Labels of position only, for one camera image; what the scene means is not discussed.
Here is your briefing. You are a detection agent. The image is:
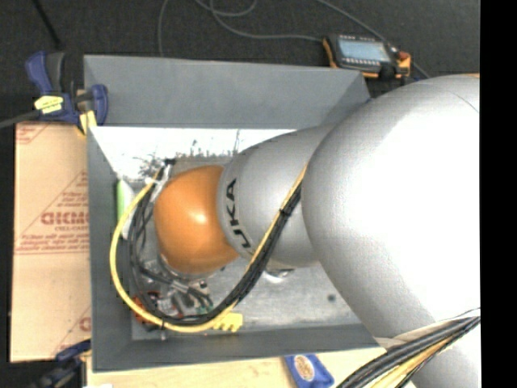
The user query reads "brown cardboard board red print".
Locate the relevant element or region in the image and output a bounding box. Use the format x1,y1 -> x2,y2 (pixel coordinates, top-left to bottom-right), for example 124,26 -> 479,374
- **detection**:
8,120 -> 94,363

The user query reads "green and white flat block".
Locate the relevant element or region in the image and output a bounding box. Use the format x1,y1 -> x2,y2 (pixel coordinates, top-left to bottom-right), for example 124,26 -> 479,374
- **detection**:
116,179 -> 137,240

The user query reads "orange-red small object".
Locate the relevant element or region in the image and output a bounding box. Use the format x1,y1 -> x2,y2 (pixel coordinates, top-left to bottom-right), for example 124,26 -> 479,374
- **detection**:
131,295 -> 162,325

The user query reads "yellow toothed piece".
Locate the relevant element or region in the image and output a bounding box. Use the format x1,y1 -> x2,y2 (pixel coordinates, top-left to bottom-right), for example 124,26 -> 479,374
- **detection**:
209,312 -> 245,334

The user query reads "grey metal bin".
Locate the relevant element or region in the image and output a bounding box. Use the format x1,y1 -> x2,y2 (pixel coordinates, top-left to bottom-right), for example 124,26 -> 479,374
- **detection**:
82,53 -> 381,372

